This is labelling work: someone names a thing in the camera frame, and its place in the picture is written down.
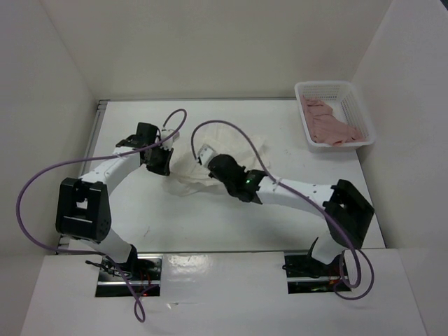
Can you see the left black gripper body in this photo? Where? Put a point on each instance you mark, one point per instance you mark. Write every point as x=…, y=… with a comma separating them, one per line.
x=158, y=160

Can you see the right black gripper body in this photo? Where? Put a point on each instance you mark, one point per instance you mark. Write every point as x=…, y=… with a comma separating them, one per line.
x=230, y=188

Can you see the white skirt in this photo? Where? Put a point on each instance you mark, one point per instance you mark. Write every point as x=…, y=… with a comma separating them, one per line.
x=187, y=177

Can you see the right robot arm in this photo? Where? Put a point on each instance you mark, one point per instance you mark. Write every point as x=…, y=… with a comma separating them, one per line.
x=345, y=210

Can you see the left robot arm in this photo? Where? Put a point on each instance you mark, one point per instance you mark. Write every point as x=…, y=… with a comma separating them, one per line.
x=83, y=210

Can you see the pink skirt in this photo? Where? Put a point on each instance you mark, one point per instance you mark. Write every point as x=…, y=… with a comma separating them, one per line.
x=323, y=126

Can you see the white plastic basket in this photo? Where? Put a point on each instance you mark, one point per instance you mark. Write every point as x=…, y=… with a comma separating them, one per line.
x=347, y=107

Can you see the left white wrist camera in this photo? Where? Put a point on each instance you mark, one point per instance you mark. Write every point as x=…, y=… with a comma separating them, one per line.
x=168, y=137

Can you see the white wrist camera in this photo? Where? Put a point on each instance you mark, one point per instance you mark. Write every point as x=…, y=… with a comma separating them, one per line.
x=205, y=154
x=168, y=137

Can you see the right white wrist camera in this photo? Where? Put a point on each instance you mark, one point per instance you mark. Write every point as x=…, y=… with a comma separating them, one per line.
x=205, y=154

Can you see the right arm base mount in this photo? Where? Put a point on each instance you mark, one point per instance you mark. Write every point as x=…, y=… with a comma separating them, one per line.
x=307, y=275

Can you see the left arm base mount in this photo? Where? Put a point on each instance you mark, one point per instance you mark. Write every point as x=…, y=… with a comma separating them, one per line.
x=145, y=282

